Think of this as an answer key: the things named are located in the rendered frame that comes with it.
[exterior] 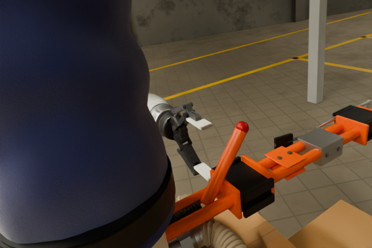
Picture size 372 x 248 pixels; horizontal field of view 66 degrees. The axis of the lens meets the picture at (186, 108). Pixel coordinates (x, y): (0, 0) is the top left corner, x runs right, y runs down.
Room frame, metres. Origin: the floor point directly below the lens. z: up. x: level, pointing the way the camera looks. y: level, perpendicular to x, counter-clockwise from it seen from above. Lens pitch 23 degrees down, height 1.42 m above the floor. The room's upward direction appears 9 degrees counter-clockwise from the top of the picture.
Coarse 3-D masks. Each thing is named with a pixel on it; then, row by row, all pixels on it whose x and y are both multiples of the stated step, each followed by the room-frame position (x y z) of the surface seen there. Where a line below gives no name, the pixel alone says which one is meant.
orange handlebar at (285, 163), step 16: (336, 128) 0.56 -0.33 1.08; (352, 128) 0.55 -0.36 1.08; (272, 160) 0.47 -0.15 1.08; (288, 160) 0.46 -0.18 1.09; (304, 160) 0.46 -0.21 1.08; (288, 176) 0.45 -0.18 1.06; (176, 208) 0.38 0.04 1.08; (208, 208) 0.37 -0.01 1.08; (224, 208) 0.37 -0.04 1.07; (176, 224) 0.34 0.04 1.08; (192, 224) 0.35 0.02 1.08
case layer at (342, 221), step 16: (336, 208) 0.85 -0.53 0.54; (352, 208) 0.84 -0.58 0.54; (320, 224) 0.79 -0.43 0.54; (336, 224) 0.78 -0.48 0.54; (352, 224) 0.77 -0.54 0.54; (368, 224) 0.75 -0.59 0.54; (288, 240) 0.74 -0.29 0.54; (304, 240) 0.73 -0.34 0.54; (320, 240) 0.72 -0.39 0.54; (336, 240) 0.71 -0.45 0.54; (352, 240) 0.70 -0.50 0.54; (368, 240) 0.69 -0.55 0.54
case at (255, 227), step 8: (216, 216) 0.49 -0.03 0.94; (224, 216) 0.49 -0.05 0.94; (232, 216) 0.48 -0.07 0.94; (256, 216) 0.47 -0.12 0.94; (224, 224) 0.47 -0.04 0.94; (232, 224) 0.46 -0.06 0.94; (240, 224) 0.46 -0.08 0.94; (248, 224) 0.46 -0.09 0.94; (256, 224) 0.45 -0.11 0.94; (264, 224) 0.45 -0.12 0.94; (240, 232) 0.44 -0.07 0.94; (248, 232) 0.43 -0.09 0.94; (256, 232) 0.43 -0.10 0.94; (264, 232) 0.43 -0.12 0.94; (272, 232) 0.43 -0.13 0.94; (248, 240) 0.42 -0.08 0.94; (256, 240) 0.41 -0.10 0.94; (264, 240) 0.41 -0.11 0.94; (272, 240) 0.41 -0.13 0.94; (280, 240) 0.40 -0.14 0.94
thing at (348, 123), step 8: (344, 112) 0.60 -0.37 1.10; (352, 112) 0.59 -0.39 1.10; (360, 112) 0.59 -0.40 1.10; (368, 112) 0.58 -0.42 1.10; (336, 120) 0.59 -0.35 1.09; (344, 120) 0.57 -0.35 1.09; (352, 120) 0.56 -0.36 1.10; (360, 120) 0.55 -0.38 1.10; (368, 120) 0.55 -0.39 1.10; (344, 128) 0.57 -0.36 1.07; (360, 128) 0.54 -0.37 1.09; (368, 128) 0.53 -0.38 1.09; (360, 136) 0.53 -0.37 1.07; (368, 136) 0.55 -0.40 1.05
